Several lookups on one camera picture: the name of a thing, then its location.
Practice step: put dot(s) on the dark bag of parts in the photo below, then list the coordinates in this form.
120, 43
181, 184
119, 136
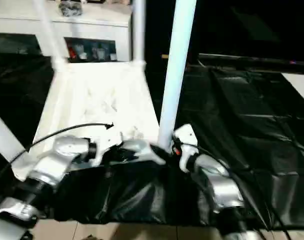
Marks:
70, 8

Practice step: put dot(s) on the small white cup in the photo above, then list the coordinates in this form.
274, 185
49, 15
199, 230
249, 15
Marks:
112, 56

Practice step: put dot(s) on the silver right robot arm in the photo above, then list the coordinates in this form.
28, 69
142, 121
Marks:
222, 185

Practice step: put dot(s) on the white plastic table top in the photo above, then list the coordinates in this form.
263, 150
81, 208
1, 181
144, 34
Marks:
92, 95

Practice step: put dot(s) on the small tan label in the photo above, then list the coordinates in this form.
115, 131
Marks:
164, 56

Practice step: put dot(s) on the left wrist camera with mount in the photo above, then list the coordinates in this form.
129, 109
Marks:
109, 142

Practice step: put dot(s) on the large dark screen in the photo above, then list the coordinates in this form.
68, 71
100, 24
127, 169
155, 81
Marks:
254, 25

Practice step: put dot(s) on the white glass-door cabinet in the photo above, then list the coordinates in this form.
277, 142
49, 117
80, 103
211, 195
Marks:
97, 27

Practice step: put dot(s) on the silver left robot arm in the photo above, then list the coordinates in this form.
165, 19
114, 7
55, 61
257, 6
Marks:
62, 152

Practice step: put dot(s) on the long black bar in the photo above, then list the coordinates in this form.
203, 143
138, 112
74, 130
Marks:
254, 61

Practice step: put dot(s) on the black glossy mat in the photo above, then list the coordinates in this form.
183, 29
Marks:
242, 125

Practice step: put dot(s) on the white flat panel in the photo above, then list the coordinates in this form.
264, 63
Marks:
299, 86

